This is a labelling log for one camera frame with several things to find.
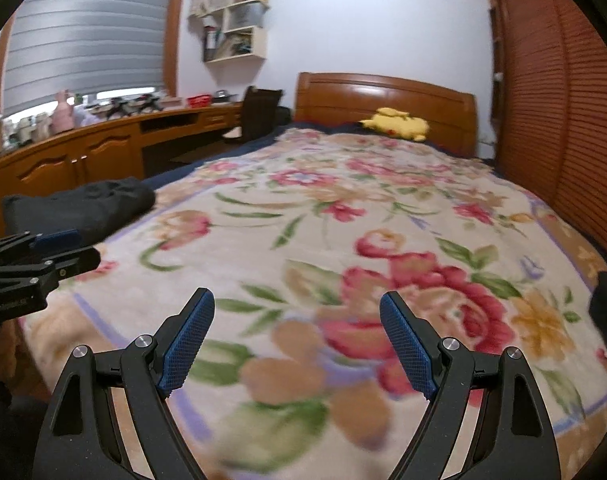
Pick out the yellow plush toy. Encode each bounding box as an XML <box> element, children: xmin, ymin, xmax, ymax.
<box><xmin>359</xmin><ymin>107</ymin><xmax>430</xmax><ymax>142</ymax></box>

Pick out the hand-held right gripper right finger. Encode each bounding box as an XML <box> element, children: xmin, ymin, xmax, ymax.
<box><xmin>379</xmin><ymin>290</ymin><xmax>564</xmax><ymax>480</ymax></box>

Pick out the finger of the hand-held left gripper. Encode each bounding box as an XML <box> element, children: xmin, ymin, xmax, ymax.
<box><xmin>0</xmin><ymin>230</ymin><xmax>83</xmax><ymax>266</ymax></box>
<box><xmin>0</xmin><ymin>246</ymin><xmax>102</xmax><ymax>286</ymax></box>

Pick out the wooden desk cabinet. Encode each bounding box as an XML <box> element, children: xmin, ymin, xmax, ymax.
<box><xmin>0</xmin><ymin>102</ymin><xmax>247</xmax><ymax>241</ymax></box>

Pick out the white wall shelf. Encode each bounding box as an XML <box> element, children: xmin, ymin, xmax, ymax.
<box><xmin>202</xmin><ymin>0</ymin><xmax>272</xmax><ymax>64</ymax></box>

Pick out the wooden louvred wardrobe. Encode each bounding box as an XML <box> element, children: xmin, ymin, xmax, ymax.
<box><xmin>483</xmin><ymin>0</ymin><xmax>607</xmax><ymax>266</ymax></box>

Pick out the dark chair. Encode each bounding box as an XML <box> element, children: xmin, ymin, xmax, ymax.
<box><xmin>222</xmin><ymin>86</ymin><xmax>284</xmax><ymax>145</ymax></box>

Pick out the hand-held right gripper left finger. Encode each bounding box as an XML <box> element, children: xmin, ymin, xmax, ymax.
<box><xmin>32</xmin><ymin>287</ymin><xmax>216</xmax><ymax>480</ymax></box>

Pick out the wooden window frame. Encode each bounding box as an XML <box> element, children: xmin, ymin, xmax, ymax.
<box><xmin>0</xmin><ymin>0</ymin><xmax>190</xmax><ymax>117</ymax></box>

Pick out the black zip jacket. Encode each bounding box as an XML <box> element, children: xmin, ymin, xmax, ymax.
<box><xmin>2</xmin><ymin>176</ymin><xmax>157</xmax><ymax>251</ymax></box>

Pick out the floral blanket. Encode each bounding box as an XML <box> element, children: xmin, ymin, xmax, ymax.
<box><xmin>0</xmin><ymin>127</ymin><xmax>607</xmax><ymax>480</ymax></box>

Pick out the wooden bed headboard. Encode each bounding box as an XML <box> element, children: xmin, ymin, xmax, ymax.
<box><xmin>294</xmin><ymin>72</ymin><xmax>479</xmax><ymax>158</ymax></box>

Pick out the grey window blind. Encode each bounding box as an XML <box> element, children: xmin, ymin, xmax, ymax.
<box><xmin>1</xmin><ymin>0</ymin><xmax>177</xmax><ymax>116</ymax></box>

